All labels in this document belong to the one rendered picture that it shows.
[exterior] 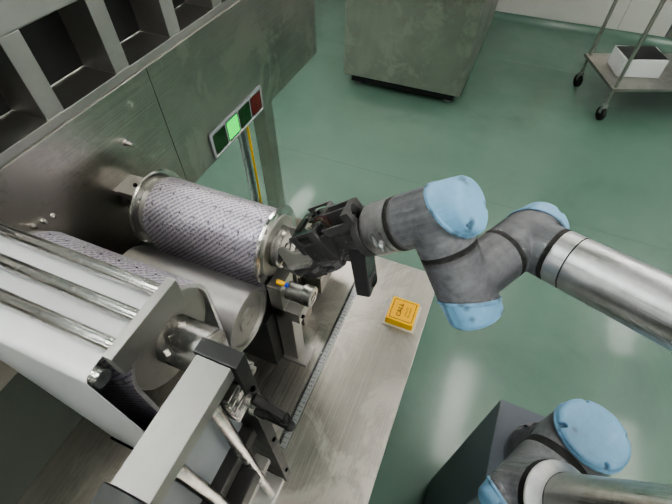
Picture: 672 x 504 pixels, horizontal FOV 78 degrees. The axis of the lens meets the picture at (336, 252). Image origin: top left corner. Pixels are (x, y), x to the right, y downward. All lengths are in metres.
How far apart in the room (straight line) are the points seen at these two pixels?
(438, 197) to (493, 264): 0.12
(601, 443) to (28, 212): 0.96
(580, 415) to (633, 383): 1.55
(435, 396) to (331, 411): 1.07
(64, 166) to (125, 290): 0.35
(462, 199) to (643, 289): 0.22
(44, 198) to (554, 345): 2.07
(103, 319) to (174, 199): 0.34
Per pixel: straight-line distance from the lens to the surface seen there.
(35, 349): 0.52
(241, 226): 0.72
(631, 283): 0.57
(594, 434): 0.83
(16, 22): 0.76
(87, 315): 0.52
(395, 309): 1.06
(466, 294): 0.53
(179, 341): 0.55
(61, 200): 0.83
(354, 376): 1.00
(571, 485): 0.69
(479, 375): 2.08
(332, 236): 0.61
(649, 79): 3.99
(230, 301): 0.72
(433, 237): 0.51
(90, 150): 0.85
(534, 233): 0.61
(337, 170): 2.84
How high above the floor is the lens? 1.82
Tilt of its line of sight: 51 degrees down
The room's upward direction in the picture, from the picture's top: straight up
